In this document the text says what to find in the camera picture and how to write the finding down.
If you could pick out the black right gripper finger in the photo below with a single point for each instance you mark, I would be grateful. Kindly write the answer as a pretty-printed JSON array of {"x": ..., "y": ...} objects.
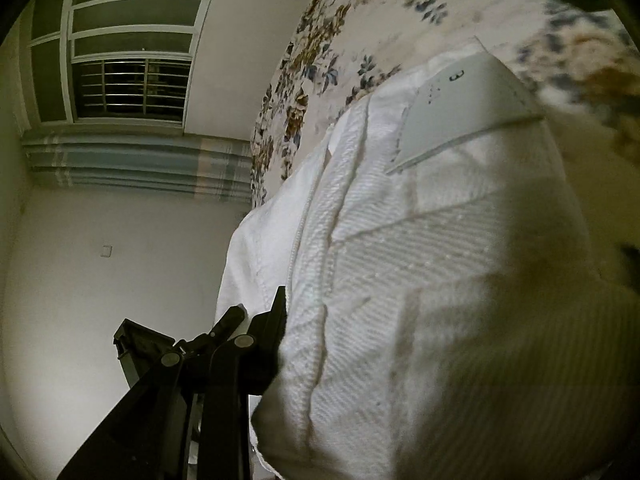
[{"x": 185, "y": 415}]

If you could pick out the white pants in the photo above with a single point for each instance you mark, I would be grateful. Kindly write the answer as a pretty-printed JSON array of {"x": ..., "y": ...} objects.
[{"x": 446, "y": 319}]

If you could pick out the striped green curtain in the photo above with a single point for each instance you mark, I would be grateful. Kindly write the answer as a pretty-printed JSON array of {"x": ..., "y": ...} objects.
[{"x": 191, "y": 165}]

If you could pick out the barred window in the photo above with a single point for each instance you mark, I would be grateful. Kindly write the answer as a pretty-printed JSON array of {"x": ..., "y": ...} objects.
[{"x": 101, "y": 62}]

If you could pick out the floral bed sheet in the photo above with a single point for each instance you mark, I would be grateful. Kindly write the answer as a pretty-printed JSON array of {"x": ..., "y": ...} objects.
[{"x": 342, "y": 50}]

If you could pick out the white wall switch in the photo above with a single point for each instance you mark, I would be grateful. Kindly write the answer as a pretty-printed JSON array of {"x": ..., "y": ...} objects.
[{"x": 106, "y": 251}]

